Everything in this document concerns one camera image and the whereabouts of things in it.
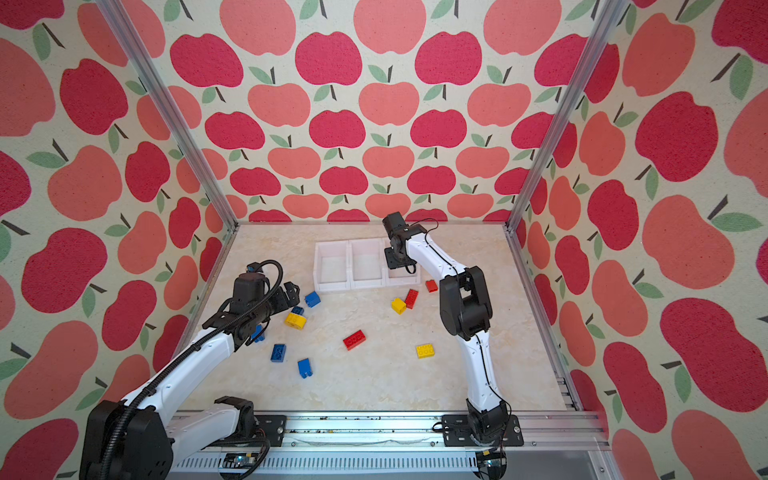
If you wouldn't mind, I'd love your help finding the yellow lego cube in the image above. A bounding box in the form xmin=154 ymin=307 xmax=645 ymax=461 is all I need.
xmin=391 ymin=298 xmax=407 ymax=315

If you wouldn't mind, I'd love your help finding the white three-compartment plastic bin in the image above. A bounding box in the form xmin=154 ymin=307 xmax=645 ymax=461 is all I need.
xmin=313 ymin=238 xmax=421 ymax=293

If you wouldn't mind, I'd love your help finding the blue lego cube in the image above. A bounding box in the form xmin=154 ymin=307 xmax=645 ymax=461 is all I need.
xmin=305 ymin=291 xmax=321 ymax=308

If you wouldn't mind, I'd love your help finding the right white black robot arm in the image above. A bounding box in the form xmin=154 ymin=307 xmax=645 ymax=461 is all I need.
xmin=382 ymin=212 xmax=511 ymax=445

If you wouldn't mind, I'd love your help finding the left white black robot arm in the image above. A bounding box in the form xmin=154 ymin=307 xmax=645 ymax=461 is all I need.
xmin=79 ymin=274 xmax=300 ymax=479

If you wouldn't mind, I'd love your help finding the blue flat lego brick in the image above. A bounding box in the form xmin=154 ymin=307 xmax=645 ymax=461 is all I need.
xmin=270 ymin=344 xmax=287 ymax=363

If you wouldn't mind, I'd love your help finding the blue notched lego brick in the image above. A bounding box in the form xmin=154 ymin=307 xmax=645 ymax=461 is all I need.
xmin=297 ymin=358 xmax=313 ymax=379

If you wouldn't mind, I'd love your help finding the red long lego centre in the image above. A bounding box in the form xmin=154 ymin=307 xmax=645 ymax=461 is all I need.
xmin=343 ymin=330 xmax=367 ymax=351

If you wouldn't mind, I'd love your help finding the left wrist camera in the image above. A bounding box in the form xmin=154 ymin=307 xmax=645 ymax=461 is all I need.
xmin=232 ymin=262 xmax=271 ymax=303

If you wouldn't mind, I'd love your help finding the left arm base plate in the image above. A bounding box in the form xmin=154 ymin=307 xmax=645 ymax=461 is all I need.
xmin=203 ymin=413 xmax=288 ymax=448

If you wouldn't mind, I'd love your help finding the aluminium front rail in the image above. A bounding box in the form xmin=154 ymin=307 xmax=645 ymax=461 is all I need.
xmin=168 ymin=409 xmax=619 ymax=479

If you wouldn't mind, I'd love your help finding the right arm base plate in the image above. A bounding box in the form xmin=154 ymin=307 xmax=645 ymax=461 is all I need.
xmin=440 ymin=414 xmax=525 ymax=448

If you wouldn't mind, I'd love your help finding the left aluminium corner post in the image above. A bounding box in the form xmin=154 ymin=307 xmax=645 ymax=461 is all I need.
xmin=96 ymin=1 xmax=239 ymax=233

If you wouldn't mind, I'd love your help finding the aluminium corner post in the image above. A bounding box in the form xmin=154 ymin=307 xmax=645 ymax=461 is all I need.
xmin=96 ymin=1 xmax=239 ymax=233
xmin=504 ymin=0 xmax=630 ymax=236

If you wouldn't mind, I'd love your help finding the right aluminium corner post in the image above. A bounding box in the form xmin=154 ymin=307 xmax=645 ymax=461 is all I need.
xmin=504 ymin=0 xmax=630 ymax=236

